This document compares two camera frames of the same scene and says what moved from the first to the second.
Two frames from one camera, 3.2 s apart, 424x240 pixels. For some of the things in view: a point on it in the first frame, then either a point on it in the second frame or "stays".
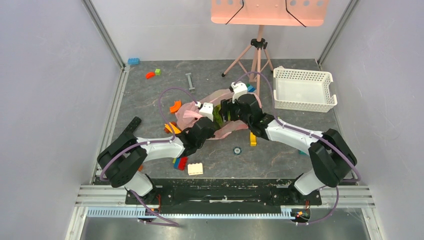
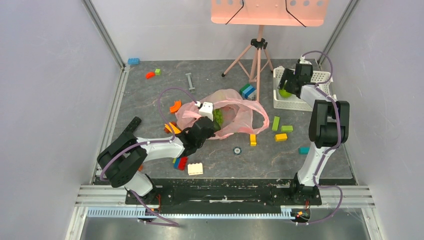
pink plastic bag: (188, 111) stays
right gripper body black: (226, 108) to (289, 84)
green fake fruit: (217, 117) stays
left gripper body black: (211, 134) stays
